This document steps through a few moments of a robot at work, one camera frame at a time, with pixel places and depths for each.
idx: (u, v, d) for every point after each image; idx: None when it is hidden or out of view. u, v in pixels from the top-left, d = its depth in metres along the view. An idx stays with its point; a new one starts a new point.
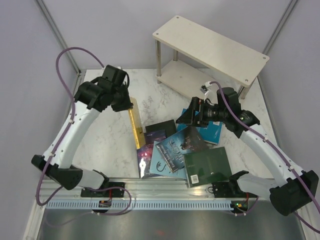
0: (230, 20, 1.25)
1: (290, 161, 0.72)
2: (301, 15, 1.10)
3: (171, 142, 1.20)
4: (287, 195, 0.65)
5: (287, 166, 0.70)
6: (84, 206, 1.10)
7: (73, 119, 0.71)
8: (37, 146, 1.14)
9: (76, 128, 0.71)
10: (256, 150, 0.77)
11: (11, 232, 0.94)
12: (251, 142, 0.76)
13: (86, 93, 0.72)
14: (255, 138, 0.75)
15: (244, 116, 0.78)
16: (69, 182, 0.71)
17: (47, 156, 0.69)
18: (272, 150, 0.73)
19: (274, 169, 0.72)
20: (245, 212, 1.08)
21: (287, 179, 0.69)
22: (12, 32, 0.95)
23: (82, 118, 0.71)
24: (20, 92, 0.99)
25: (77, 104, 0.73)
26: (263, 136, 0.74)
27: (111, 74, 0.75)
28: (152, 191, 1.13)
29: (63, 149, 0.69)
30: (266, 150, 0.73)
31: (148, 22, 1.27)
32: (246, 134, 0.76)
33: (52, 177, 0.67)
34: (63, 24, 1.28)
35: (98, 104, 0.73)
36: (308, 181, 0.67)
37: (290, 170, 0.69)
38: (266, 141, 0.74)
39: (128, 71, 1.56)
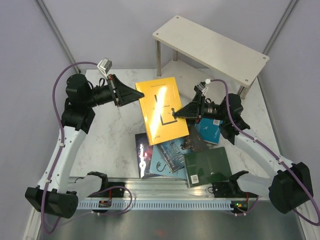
0: (230, 20, 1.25)
1: (280, 156, 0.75)
2: (301, 15, 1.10)
3: (171, 142, 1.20)
4: (280, 187, 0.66)
5: (277, 160, 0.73)
6: (84, 206, 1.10)
7: (63, 143, 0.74)
8: (38, 147, 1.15)
9: (68, 149, 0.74)
10: (249, 151, 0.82)
11: (11, 232, 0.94)
12: (243, 144, 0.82)
13: (71, 118, 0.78)
14: (246, 140, 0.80)
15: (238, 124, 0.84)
16: (68, 209, 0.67)
17: (42, 185, 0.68)
18: (261, 147, 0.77)
19: (267, 165, 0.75)
20: (245, 212, 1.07)
21: (278, 171, 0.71)
22: (11, 31, 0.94)
23: (72, 140, 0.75)
24: (19, 93, 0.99)
25: (65, 130, 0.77)
26: (253, 137, 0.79)
27: (76, 96, 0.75)
28: (152, 191, 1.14)
29: (59, 173, 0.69)
30: (256, 148, 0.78)
31: (148, 22, 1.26)
32: (238, 138, 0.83)
33: (52, 203, 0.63)
34: (63, 24, 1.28)
35: (84, 125, 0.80)
36: (299, 173, 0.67)
37: (280, 163, 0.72)
38: (256, 140, 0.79)
39: (128, 71, 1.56)
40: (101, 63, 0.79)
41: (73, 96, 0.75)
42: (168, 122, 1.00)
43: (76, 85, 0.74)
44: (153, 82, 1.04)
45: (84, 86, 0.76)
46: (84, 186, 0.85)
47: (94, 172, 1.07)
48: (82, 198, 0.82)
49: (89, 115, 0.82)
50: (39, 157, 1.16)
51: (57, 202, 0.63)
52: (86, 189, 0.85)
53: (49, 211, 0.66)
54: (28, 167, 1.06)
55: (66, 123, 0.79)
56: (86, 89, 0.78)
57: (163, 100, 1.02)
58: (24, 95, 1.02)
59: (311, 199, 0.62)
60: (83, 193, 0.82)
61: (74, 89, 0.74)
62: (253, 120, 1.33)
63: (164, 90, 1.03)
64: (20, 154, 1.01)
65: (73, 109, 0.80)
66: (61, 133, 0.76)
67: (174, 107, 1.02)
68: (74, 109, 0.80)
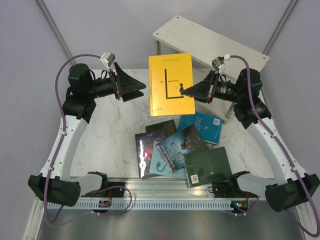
0: (231, 20, 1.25)
1: (294, 162, 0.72)
2: (301, 15, 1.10)
3: (171, 142, 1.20)
4: (284, 194, 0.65)
5: (290, 167, 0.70)
6: (84, 206, 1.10)
7: (65, 131, 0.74)
8: (38, 146, 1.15)
9: (70, 138, 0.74)
10: (262, 145, 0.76)
11: (11, 232, 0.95)
12: (258, 135, 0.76)
13: (72, 108, 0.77)
14: (263, 133, 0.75)
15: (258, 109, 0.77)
16: (71, 197, 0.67)
17: (45, 173, 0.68)
18: (278, 148, 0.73)
19: (277, 166, 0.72)
20: (245, 212, 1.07)
21: (288, 179, 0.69)
22: (11, 32, 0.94)
23: (74, 128, 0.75)
24: (19, 93, 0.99)
25: (67, 118, 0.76)
26: (272, 132, 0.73)
27: (78, 84, 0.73)
28: (153, 191, 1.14)
29: (62, 161, 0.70)
30: (272, 147, 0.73)
31: (148, 22, 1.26)
32: (254, 128, 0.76)
33: (55, 190, 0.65)
34: (63, 24, 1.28)
35: (85, 115, 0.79)
36: (308, 183, 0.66)
37: (293, 171, 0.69)
38: (275, 137, 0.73)
39: (128, 71, 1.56)
40: (104, 55, 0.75)
41: (75, 84, 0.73)
42: (173, 97, 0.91)
43: (78, 73, 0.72)
44: (167, 57, 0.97)
45: (86, 74, 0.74)
46: (85, 183, 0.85)
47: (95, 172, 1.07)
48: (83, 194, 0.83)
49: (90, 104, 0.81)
50: (39, 156, 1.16)
51: (60, 189, 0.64)
52: (86, 186, 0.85)
53: (52, 200, 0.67)
54: (28, 167, 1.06)
55: (68, 111, 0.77)
56: (87, 77, 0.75)
57: (173, 74, 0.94)
58: (24, 95, 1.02)
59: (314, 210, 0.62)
60: (84, 189, 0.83)
61: (76, 77, 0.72)
62: None
63: (178, 65, 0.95)
64: (20, 154, 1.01)
65: (75, 98, 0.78)
66: (62, 121, 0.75)
67: (183, 83, 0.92)
68: (75, 98, 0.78)
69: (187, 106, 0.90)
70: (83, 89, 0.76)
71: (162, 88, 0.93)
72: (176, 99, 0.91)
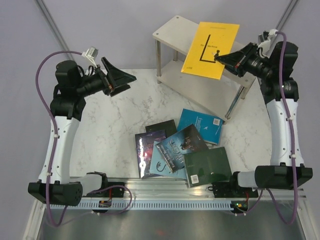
0: (231, 20, 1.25)
1: (296, 150, 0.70)
2: (301, 15, 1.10)
3: (171, 142, 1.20)
4: (269, 171, 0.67)
5: (290, 152, 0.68)
6: (84, 206, 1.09)
7: (58, 134, 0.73)
8: (38, 146, 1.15)
9: (64, 141, 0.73)
10: (274, 125, 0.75)
11: (11, 232, 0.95)
12: (274, 114, 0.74)
13: (61, 107, 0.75)
14: (280, 113, 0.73)
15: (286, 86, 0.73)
16: (74, 197, 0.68)
17: (44, 179, 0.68)
18: (287, 132, 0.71)
19: (277, 148, 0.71)
20: (245, 212, 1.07)
21: (281, 162, 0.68)
22: (11, 32, 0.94)
23: (66, 130, 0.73)
24: (19, 93, 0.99)
25: (57, 120, 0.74)
26: (289, 115, 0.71)
27: (66, 80, 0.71)
28: (152, 191, 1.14)
29: (59, 165, 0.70)
30: (282, 128, 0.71)
31: (148, 22, 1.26)
32: (274, 105, 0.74)
33: (57, 195, 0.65)
34: (63, 24, 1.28)
35: (76, 113, 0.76)
36: (300, 173, 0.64)
37: (290, 156, 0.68)
38: (289, 121, 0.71)
39: (128, 71, 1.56)
40: (89, 52, 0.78)
41: (64, 80, 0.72)
42: (206, 60, 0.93)
43: (66, 68, 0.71)
44: (215, 26, 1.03)
45: (75, 71, 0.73)
46: (86, 183, 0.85)
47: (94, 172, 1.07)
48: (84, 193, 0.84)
49: (80, 101, 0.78)
50: (39, 157, 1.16)
51: (62, 193, 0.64)
52: (87, 185, 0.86)
53: (55, 203, 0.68)
54: (27, 167, 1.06)
55: (56, 111, 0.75)
56: (76, 73, 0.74)
57: (214, 41, 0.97)
58: (24, 95, 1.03)
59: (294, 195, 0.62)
60: (86, 188, 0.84)
61: (64, 73, 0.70)
62: (253, 120, 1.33)
63: (221, 34, 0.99)
64: (20, 154, 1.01)
65: (64, 96, 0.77)
66: (53, 124, 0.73)
67: (220, 49, 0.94)
68: (64, 96, 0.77)
69: (217, 69, 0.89)
70: (72, 85, 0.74)
71: (200, 50, 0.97)
72: (207, 63, 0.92)
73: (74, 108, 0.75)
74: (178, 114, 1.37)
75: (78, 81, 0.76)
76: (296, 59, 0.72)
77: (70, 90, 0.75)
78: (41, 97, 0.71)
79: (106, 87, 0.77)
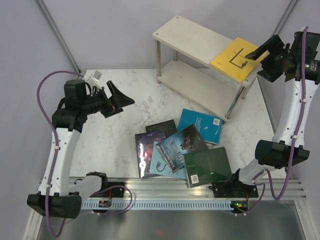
0: (231, 20, 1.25)
1: (300, 132, 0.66)
2: (302, 14, 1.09)
3: (171, 142, 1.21)
4: (268, 146, 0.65)
5: (293, 133, 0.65)
6: (84, 206, 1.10)
7: (58, 145, 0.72)
8: (38, 146, 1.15)
9: (64, 152, 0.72)
10: (285, 103, 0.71)
11: (11, 232, 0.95)
12: (289, 92, 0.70)
13: (63, 118, 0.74)
14: (295, 93, 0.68)
15: (311, 66, 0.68)
16: (73, 210, 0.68)
17: (44, 191, 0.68)
18: (297, 113, 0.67)
19: (281, 127, 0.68)
20: (245, 212, 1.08)
21: (281, 140, 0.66)
22: (11, 31, 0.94)
23: (67, 141, 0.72)
24: (19, 93, 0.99)
25: (58, 131, 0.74)
26: (304, 97, 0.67)
27: (74, 93, 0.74)
28: (152, 191, 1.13)
29: (59, 176, 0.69)
30: (293, 108, 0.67)
31: (147, 21, 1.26)
32: (292, 83, 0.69)
33: (57, 207, 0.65)
34: (63, 24, 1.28)
35: (77, 125, 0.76)
36: (297, 153, 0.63)
37: (292, 137, 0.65)
38: (303, 102, 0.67)
39: (128, 71, 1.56)
40: (94, 75, 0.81)
41: (70, 93, 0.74)
42: (235, 64, 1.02)
43: (74, 82, 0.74)
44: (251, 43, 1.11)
45: (83, 86, 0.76)
46: (85, 189, 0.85)
47: (93, 172, 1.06)
48: (84, 198, 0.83)
49: (83, 115, 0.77)
50: (39, 156, 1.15)
51: (61, 205, 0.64)
52: (86, 187, 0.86)
53: (55, 216, 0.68)
54: (27, 167, 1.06)
55: (58, 123, 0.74)
56: (84, 89, 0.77)
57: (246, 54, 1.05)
58: (24, 95, 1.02)
59: (286, 174, 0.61)
60: (85, 195, 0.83)
61: (72, 86, 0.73)
62: (253, 120, 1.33)
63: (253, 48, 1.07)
64: (20, 155, 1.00)
65: (67, 109, 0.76)
66: (54, 135, 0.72)
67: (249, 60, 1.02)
68: (67, 109, 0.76)
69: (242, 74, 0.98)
70: (77, 98, 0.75)
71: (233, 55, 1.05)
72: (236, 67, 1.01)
73: (75, 120, 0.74)
74: (178, 114, 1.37)
75: (84, 96, 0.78)
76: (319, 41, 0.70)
77: (74, 103, 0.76)
78: (41, 108, 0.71)
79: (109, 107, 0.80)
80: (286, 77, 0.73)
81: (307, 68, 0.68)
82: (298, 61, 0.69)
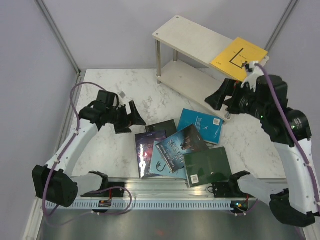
0: (231, 20, 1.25)
1: (318, 191, 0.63)
2: (301, 15, 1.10)
3: (171, 142, 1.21)
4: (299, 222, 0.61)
5: (314, 199, 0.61)
6: (84, 206, 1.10)
7: (78, 131, 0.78)
8: (38, 147, 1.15)
9: (80, 138, 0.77)
10: (290, 168, 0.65)
11: (11, 232, 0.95)
12: (289, 158, 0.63)
13: (89, 112, 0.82)
14: (297, 159, 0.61)
15: (296, 125, 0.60)
16: (67, 196, 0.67)
17: (51, 165, 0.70)
18: (307, 178, 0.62)
19: (298, 196, 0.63)
20: (245, 212, 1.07)
21: (307, 212, 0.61)
22: (11, 32, 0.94)
23: (86, 131, 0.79)
24: (19, 93, 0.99)
25: (81, 121, 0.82)
26: (307, 160, 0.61)
27: (105, 98, 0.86)
28: (153, 191, 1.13)
29: (69, 156, 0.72)
30: (302, 175, 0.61)
31: (147, 22, 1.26)
32: (287, 150, 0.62)
33: (56, 184, 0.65)
34: (63, 23, 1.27)
35: (97, 123, 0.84)
36: None
37: (316, 203, 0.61)
38: (308, 166, 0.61)
39: (128, 71, 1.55)
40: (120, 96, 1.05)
41: (102, 97, 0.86)
42: (235, 64, 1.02)
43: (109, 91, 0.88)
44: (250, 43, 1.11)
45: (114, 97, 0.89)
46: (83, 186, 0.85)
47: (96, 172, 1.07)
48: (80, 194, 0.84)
49: (106, 117, 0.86)
50: (39, 156, 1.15)
51: (61, 183, 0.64)
52: (85, 186, 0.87)
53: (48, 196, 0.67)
54: (27, 167, 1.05)
55: (83, 116, 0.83)
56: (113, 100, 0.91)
57: (245, 54, 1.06)
58: (23, 95, 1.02)
59: None
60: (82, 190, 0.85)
61: (107, 92, 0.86)
62: (253, 120, 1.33)
63: (252, 49, 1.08)
64: (20, 155, 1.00)
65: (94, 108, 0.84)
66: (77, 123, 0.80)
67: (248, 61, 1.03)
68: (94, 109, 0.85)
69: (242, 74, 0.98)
70: (105, 103, 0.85)
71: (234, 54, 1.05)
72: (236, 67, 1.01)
73: (97, 118, 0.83)
74: (178, 114, 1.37)
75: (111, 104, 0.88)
76: (286, 89, 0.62)
77: (102, 106, 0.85)
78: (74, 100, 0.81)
79: (127, 122, 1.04)
80: (274, 139, 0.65)
81: (294, 129, 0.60)
82: (283, 128, 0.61)
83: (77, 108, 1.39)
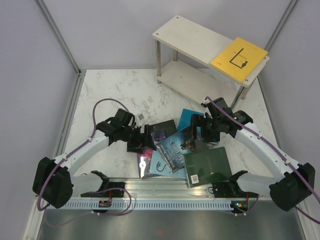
0: (231, 19, 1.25)
1: (285, 156, 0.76)
2: (301, 14, 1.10)
3: (171, 142, 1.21)
4: (285, 189, 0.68)
5: (283, 161, 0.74)
6: (84, 206, 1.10)
7: (91, 138, 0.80)
8: (38, 147, 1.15)
9: (91, 146, 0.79)
10: (254, 149, 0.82)
11: (11, 232, 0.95)
12: (247, 140, 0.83)
13: (106, 126, 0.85)
14: (250, 136, 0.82)
15: (238, 116, 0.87)
16: (61, 196, 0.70)
17: (58, 160, 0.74)
18: (267, 146, 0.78)
19: (271, 164, 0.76)
20: (245, 212, 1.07)
21: (284, 173, 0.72)
22: (10, 31, 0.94)
23: (99, 140, 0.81)
24: (19, 93, 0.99)
25: (97, 132, 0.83)
26: (257, 133, 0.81)
27: (122, 117, 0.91)
28: (153, 191, 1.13)
29: (76, 157, 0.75)
30: (261, 146, 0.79)
31: (147, 22, 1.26)
32: (241, 133, 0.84)
33: (57, 180, 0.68)
34: (63, 23, 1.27)
35: (110, 138, 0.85)
36: (305, 173, 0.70)
37: (286, 164, 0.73)
38: (261, 137, 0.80)
39: (128, 71, 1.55)
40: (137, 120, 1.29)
41: (120, 115, 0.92)
42: (235, 64, 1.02)
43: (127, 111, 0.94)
44: (250, 43, 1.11)
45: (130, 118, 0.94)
46: (80, 187, 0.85)
47: (98, 172, 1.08)
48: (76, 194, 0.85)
49: (119, 134, 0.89)
50: (39, 156, 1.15)
51: (62, 180, 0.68)
52: (83, 187, 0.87)
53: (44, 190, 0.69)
54: (28, 167, 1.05)
55: (100, 128, 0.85)
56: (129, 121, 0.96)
57: (245, 54, 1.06)
58: (23, 95, 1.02)
59: (315, 193, 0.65)
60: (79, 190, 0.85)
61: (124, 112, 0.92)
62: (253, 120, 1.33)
63: (252, 49, 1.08)
64: (20, 155, 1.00)
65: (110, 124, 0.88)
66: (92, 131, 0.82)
67: (248, 61, 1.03)
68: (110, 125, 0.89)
69: (242, 74, 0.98)
70: (122, 121, 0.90)
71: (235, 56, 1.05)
72: (235, 67, 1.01)
73: (112, 133, 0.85)
74: (178, 114, 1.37)
75: (127, 124, 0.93)
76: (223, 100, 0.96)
77: (118, 123, 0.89)
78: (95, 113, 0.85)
79: (138, 143, 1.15)
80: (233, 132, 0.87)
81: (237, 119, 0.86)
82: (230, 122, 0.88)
83: (77, 108, 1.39)
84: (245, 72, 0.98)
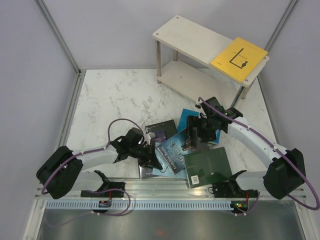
0: (231, 19, 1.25)
1: (274, 143, 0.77)
2: (301, 15, 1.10)
3: (171, 143, 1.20)
4: (274, 174, 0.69)
5: (271, 147, 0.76)
6: (84, 206, 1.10)
7: (107, 147, 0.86)
8: (38, 147, 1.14)
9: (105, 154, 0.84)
10: (245, 140, 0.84)
11: (11, 232, 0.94)
12: (237, 132, 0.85)
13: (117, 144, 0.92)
14: (240, 129, 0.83)
15: (229, 112, 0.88)
16: (63, 187, 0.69)
17: (75, 152, 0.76)
18: (256, 136, 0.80)
19: (261, 152, 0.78)
20: (245, 212, 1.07)
21: (273, 158, 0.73)
22: (10, 31, 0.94)
23: (111, 152, 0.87)
24: (18, 93, 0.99)
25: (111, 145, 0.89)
26: (246, 125, 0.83)
27: (132, 137, 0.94)
28: (152, 191, 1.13)
29: (90, 157, 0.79)
30: (251, 137, 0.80)
31: (147, 22, 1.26)
32: (231, 127, 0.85)
33: (67, 169, 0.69)
34: (63, 23, 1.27)
35: (117, 158, 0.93)
36: (294, 159, 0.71)
37: (274, 150, 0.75)
38: (250, 129, 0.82)
39: (128, 71, 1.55)
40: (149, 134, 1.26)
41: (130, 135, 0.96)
42: (234, 64, 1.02)
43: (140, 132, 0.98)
44: (249, 43, 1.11)
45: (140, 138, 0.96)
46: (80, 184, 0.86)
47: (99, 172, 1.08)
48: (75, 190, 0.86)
49: (125, 155, 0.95)
50: (39, 156, 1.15)
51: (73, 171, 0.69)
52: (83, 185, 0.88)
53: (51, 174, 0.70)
54: (27, 167, 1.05)
55: (113, 143, 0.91)
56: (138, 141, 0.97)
57: (245, 54, 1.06)
58: (23, 95, 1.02)
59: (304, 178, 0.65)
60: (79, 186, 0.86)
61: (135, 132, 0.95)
62: (253, 120, 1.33)
63: (252, 49, 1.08)
64: (20, 155, 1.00)
65: (119, 144, 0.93)
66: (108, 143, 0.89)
67: (248, 61, 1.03)
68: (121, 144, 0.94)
69: (242, 74, 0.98)
70: (131, 142, 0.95)
71: (235, 57, 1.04)
72: (234, 67, 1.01)
73: (120, 153, 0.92)
74: (178, 114, 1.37)
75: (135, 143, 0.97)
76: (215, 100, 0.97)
77: (127, 143, 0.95)
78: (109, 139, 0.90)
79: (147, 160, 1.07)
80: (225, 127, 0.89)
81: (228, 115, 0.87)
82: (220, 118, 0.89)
83: (77, 109, 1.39)
84: (245, 72, 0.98)
